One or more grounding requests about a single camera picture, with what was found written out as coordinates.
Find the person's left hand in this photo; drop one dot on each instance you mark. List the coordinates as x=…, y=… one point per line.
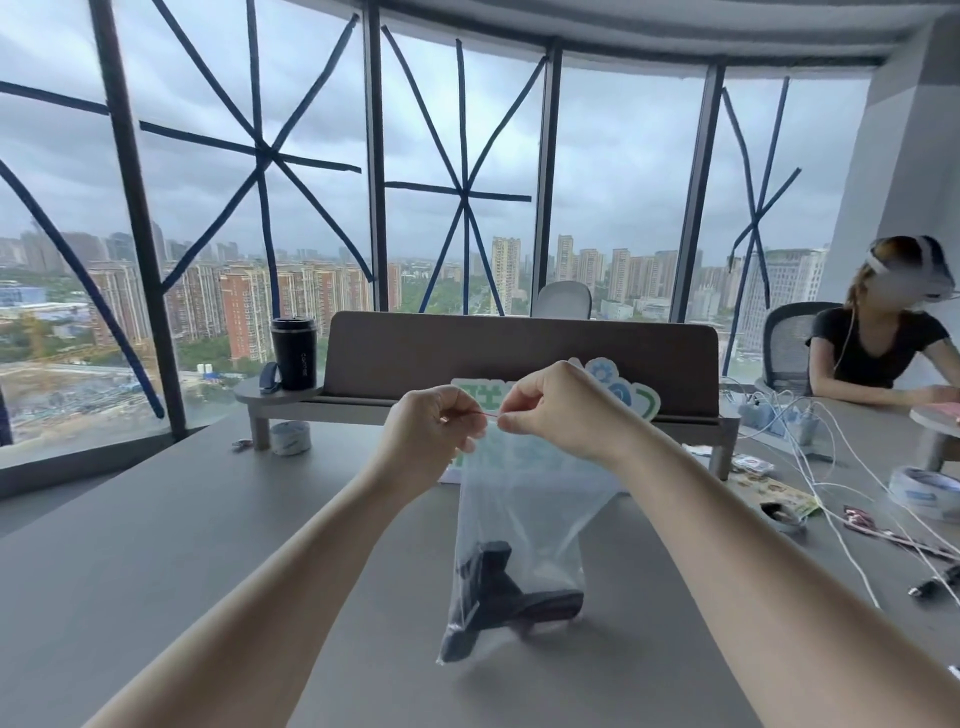
x=420, y=439

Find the person's right hand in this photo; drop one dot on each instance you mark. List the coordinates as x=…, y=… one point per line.
x=574, y=412

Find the person's right thumb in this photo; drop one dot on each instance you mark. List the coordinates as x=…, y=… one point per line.
x=519, y=427

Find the person's left thumb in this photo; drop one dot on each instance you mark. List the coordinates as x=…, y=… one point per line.
x=463, y=437

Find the clear plastic zip bag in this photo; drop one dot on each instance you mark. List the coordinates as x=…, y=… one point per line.
x=525, y=502

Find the person's right forearm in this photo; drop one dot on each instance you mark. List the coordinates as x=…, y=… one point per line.
x=765, y=592

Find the person's left forearm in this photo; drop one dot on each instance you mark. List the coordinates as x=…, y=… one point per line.
x=277, y=600

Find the brown desk shelf riser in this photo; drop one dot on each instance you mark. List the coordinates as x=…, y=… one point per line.
x=420, y=352

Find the green and white sign card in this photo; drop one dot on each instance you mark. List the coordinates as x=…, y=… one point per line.
x=637, y=397

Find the white chair back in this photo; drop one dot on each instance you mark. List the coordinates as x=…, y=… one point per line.
x=561, y=300

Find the black phone stand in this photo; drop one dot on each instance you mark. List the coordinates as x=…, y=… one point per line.
x=491, y=592

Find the black travel tumbler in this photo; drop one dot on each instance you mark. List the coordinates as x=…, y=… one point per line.
x=294, y=356

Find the small card pack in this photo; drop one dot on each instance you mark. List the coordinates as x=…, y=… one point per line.
x=751, y=465

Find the blue power strip with chargers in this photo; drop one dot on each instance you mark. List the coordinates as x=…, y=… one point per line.
x=780, y=420

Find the yellow sticker sheet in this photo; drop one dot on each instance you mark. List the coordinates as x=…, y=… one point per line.
x=772, y=491

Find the small grey tape roll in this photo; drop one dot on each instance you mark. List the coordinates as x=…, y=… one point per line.
x=781, y=517

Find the grey mesh office chair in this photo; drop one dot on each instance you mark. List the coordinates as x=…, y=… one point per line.
x=787, y=349

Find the blue tape strips on windows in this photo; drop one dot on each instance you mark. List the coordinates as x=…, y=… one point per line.
x=262, y=154

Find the large white tape roll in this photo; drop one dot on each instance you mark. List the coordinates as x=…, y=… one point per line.
x=926, y=491

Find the grey desk shelf riser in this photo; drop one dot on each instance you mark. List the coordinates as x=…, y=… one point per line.
x=937, y=435

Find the white headset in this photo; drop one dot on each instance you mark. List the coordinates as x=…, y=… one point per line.
x=911, y=274

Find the black plug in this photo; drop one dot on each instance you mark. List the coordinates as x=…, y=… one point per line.
x=934, y=583

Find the dark window frame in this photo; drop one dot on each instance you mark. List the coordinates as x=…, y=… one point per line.
x=139, y=225

